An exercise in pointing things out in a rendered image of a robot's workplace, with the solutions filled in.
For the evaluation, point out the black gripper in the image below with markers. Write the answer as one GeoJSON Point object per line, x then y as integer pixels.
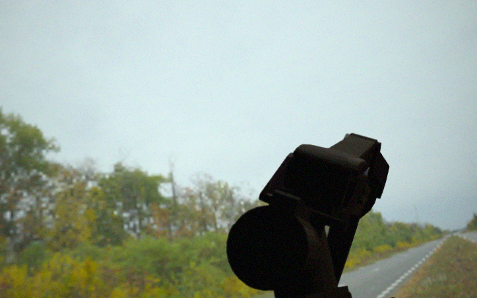
{"type": "Point", "coordinates": [323, 288]}

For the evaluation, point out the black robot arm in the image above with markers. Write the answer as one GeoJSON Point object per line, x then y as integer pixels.
{"type": "Point", "coordinates": [275, 246]}

